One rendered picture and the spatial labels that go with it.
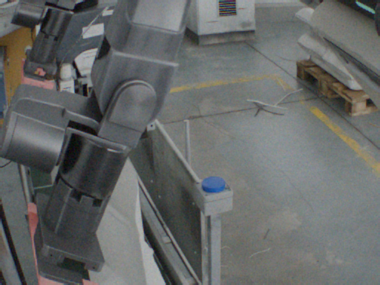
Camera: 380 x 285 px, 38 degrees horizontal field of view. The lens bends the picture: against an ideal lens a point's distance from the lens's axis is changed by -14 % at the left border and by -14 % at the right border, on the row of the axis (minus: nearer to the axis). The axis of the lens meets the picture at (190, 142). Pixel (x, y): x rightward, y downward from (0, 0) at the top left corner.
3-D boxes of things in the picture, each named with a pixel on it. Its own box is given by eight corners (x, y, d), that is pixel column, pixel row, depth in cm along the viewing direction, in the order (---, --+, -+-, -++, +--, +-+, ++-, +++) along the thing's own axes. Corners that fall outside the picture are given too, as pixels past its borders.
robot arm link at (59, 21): (76, 10, 104) (74, 5, 109) (46, 2, 101) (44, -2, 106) (62, 43, 106) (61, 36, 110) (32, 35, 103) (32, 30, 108)
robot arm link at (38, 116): (165, 90, 48) (143, 58, 56) (39, 50, 44) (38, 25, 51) (108, 214, 52) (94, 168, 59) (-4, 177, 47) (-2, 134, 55)
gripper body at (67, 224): (39, 259, 51) (59, 197, 49) (32, 205, 60) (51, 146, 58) (100, 277, 54) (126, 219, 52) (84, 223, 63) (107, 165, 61)
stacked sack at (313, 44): (383, 59, 432) (383, 42, 426) (322, 65, 410) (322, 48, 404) (352, 43, 467) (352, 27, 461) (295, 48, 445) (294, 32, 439)
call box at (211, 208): (233, 210, 161) (233, 191, 158) (204, 217, 158) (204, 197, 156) (222, 195, 167) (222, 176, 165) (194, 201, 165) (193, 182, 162)
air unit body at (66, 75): (81, 123, 145) (76, 64, 137) (64, 127, 143) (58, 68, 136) (79, 116, 148) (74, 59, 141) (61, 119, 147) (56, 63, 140)
